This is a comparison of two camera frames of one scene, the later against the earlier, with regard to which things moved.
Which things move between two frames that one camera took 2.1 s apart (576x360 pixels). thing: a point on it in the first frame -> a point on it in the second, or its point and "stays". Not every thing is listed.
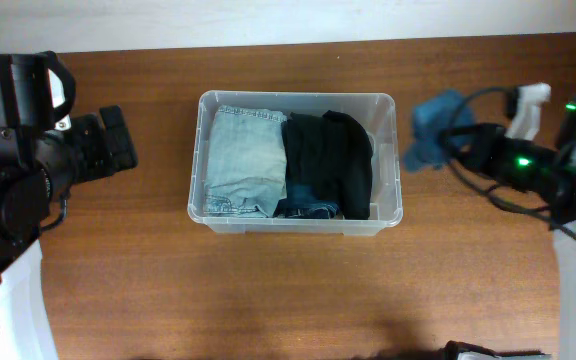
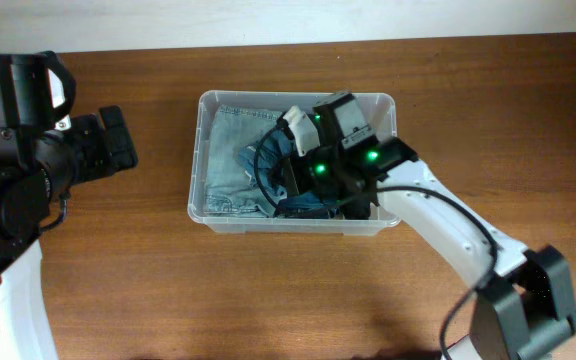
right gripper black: (474, 138) -> (296, 176)
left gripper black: (118, 138) stays
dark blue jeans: (301, 202) stays
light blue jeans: (246, 173) stays
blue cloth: (449, 108) -> (277, 144)
